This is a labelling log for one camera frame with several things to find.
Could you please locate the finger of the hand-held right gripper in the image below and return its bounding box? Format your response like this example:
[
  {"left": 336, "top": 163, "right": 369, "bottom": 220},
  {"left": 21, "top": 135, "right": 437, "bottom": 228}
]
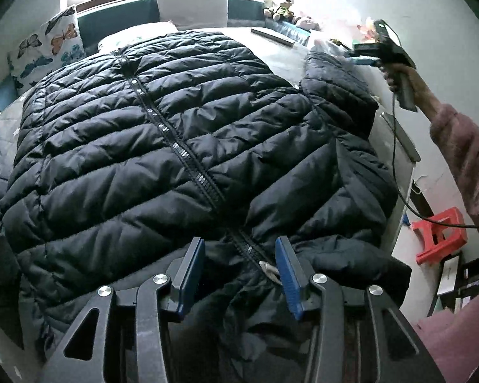
[{"left": 344, "top": 49, "right": 378, "bottom": 67}]

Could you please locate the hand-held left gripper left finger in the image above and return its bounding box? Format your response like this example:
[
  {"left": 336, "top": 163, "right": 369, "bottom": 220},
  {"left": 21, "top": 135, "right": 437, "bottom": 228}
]
[{"left": 44, "top": 236, "right": 206, "bottom": 383}]

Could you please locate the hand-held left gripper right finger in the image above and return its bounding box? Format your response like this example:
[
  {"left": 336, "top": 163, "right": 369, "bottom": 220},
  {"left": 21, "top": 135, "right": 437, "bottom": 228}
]
[{"left": 275, "top": 235, "right": 436, "bottom": 383}]

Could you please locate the black puffer jacket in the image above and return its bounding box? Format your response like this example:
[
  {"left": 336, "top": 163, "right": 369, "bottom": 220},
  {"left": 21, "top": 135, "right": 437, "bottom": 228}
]
[{"left": 0, "top": 30, "right": 413, "bottom": 383}]

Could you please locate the person's right forearm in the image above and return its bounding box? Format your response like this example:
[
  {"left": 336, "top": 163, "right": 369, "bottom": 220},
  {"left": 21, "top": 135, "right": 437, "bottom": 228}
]
[{"left": 411, "top": 70, "right": 479, "bottom": 240}]

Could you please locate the person's right hand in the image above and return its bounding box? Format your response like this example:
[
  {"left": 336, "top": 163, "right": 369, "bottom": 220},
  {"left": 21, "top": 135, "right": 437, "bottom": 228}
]
[{"left": 384, "top": 65, "right": 426, "bottom": 100}]

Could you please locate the pink orange toy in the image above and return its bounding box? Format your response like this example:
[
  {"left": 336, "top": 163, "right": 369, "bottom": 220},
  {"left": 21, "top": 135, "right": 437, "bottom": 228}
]
[{"left": 357, "top": 16, "right": 380, "bottom": 43}]

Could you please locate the clear plastic bag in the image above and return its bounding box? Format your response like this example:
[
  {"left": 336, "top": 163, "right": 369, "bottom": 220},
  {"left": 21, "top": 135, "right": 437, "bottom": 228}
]
[{"left": 309, "top": 36, "right": 357, "bottom": 56}]

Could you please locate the pink plush toy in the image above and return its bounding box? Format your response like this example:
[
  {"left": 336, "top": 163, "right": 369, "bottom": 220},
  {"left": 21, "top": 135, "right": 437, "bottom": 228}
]
[{"left": 296, "top": 15, "right": 322, "bottom": 33}]

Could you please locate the blue quilted bed bumper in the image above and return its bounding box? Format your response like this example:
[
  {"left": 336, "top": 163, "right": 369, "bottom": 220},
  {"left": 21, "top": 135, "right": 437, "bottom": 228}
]
[{"left": 267, "top": 18, "right": 310, "bottom": 45}]

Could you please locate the brown plush toy green shirt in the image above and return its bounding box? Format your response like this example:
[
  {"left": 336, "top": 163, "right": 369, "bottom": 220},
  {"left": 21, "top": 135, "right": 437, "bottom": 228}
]
[{"left": 273, "top": 0, "right": 297, "bottom": 22}]

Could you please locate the red plastic stool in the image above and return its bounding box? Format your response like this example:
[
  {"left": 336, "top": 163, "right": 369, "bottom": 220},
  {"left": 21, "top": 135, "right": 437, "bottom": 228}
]
[{"left": 412, "top": 207, "right": 468, "bottom": 266}]

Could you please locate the white cardboard box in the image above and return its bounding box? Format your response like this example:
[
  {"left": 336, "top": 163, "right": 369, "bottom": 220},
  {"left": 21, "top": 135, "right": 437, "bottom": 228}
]
[{"left": 438, "top": 254, "right": 462, "bottom": 295}]

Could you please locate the person's pink clothing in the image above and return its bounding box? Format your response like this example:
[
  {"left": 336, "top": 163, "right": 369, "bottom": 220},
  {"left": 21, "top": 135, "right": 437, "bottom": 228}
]
[{"left": 409, "top": 283, "right": 479, "bottom": 383}]

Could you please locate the white square cushion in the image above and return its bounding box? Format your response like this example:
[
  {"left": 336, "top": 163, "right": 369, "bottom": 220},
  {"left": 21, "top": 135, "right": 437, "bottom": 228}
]
[{"left": 156, "top": 0, "right": 229, "bottom": 32}]

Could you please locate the black box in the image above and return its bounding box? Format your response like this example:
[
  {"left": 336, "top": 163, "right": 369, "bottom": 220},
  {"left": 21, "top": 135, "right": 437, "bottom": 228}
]
[{"left": 455, "top": 253, "right": 479, "bottom": 316}]

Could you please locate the white pillow teal print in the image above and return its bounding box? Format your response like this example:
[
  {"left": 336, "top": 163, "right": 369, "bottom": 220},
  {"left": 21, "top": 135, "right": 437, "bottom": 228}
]
[{"left": 98, "top": 20, "right": 180, "bottom": 52}]

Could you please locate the teal padded headboard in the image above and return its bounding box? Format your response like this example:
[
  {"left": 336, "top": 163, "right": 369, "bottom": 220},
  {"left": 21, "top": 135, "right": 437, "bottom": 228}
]
[{"left": 78, "top": 0, "right": 272, "bottom": 50}]

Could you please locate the butterfly print pillow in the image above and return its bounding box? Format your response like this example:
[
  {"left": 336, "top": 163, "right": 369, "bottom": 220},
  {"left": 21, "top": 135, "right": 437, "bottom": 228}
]
[{"left": 7, "top": 6, "right": 86, "bottom": 96}]

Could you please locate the black cable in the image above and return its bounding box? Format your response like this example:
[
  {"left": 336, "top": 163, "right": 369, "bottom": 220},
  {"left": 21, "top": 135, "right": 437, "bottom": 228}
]
[{"left": 389, "top": 24, "right": 479, "bottom": 230}]

